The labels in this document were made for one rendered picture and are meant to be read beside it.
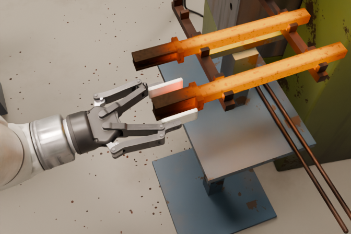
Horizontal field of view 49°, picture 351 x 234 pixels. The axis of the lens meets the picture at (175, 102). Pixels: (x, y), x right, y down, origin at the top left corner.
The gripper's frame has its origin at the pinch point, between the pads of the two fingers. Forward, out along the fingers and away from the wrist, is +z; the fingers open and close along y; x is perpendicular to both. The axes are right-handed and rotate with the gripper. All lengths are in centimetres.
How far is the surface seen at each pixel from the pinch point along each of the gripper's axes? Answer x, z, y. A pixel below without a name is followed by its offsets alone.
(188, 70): -26.2, 13.9, -25.4
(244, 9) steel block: -21, 37, -38
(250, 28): 0.9, 22.0, -11.5
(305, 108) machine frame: -47, 51, -11
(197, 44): 1.0, 9.3, -11.4
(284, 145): -26.3, 27.4, 6.0
